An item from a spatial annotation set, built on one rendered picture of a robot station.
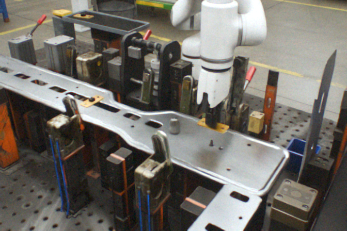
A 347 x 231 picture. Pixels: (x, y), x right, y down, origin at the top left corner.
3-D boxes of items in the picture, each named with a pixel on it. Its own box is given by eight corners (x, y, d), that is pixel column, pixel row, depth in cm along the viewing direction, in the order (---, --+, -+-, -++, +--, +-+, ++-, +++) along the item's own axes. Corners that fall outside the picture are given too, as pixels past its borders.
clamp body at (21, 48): (18, 111, 182) (1, 40, 165) (37, 101, 190) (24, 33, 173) (31, 116, 178) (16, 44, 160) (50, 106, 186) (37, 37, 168)
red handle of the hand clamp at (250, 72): (226, 104, 113) (247, 63, 119) (227, 108, 115) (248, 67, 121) (239, 108, 111) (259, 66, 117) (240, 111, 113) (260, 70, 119)
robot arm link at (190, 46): (181, 48, 178) (182, -2, 165) (220, 48, 178) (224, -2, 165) (182, 59, 168) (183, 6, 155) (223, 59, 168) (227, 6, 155)
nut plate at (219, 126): (196, 124, 104) (196, 120, 103) (203, 118, 106) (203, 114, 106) (223, 133, 100) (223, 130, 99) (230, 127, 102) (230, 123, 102)
